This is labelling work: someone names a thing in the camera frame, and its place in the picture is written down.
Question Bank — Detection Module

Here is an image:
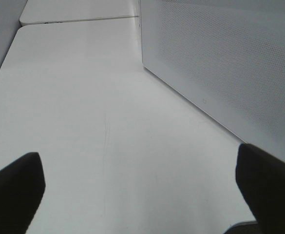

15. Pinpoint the white microwave door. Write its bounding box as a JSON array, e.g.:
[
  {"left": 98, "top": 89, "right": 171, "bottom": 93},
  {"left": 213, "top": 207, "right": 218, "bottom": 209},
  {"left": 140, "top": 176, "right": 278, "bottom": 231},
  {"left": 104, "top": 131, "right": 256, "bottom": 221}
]
[{"left": 140, "top": 0, "right": 285, "bottom": 162}]

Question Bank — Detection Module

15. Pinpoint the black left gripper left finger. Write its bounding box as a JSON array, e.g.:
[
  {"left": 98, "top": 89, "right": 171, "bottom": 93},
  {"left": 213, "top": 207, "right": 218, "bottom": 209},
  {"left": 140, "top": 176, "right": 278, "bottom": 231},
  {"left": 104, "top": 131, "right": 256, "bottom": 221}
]
[{"left": 0, "top": 152, "right": 46, "bottom": 234}]

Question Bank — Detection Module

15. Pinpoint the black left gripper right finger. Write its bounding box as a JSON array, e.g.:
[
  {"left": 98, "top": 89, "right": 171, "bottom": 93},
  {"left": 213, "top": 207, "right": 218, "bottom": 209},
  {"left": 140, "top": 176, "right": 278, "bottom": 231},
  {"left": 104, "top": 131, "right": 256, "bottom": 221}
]
[{"left": 235, "top": 143, "right": 285, "bottom": 234}]

